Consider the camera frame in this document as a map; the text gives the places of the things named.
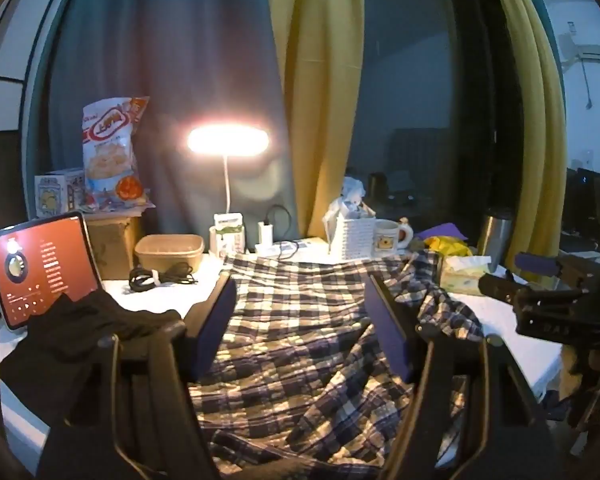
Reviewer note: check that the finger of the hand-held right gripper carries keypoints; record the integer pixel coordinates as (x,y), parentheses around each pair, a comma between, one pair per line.
(500,285)
(535,262)

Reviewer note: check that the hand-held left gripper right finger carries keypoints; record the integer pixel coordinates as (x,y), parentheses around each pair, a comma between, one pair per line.
(390,330)

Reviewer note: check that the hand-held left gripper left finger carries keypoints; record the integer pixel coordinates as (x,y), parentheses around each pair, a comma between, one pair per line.
(215,325)

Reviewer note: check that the plaid flannel shirt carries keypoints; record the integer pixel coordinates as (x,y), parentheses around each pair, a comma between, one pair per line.
(300,320)

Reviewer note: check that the yellow tissue box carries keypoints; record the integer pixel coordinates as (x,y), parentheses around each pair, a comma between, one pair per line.
(462,275)

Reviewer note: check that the white embossed tablecloth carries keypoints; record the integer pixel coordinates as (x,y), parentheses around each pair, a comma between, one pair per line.
(500,330)

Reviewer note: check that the steel thermos cup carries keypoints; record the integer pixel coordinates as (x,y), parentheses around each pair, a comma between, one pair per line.
(495,240)

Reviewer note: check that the yellow plastic bag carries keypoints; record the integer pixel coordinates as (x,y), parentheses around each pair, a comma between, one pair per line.
(447,247)

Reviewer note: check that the purple flat item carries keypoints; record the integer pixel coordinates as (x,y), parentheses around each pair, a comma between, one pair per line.
(445,230)

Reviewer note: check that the beige plastic container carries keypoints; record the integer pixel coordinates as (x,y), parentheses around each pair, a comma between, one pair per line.
(167,255)

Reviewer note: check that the white bear print mug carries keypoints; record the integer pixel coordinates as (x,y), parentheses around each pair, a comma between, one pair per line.
(387,237)

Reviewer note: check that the white green carton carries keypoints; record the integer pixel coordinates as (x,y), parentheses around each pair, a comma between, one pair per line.
(227,232)

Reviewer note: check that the white woven basket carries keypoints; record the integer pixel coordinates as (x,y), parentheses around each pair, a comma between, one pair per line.
(352,240)

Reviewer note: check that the white charger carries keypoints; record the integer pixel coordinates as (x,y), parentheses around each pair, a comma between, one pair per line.
(266,232)

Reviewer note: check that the brown cardboard box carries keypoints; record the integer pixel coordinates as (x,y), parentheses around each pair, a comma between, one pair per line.
(110,245)

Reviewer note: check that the black cloth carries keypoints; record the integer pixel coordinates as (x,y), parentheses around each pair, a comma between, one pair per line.
(80,330)

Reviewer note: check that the white crumpled plastic bag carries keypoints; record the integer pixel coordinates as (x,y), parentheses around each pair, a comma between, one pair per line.
(352,195)

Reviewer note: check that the yellow curtain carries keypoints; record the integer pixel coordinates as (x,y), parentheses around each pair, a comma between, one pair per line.
(320,85)
(535,85)

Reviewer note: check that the white desk lamp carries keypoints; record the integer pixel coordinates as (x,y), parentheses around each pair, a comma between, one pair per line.
(227,140)

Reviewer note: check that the tablet with red screen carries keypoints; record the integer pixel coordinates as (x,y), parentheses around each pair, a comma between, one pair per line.
(35,270)

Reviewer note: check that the white orange snack bag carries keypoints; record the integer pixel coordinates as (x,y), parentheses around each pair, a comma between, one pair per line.
(110,150)

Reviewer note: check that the small cartoon print box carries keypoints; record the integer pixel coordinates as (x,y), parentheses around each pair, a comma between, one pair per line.
(55,192)

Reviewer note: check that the white air conditioner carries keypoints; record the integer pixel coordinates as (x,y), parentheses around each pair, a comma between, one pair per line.
(597,52)

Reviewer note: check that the blue grey curtain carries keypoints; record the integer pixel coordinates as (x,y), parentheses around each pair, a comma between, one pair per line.
(180,60)

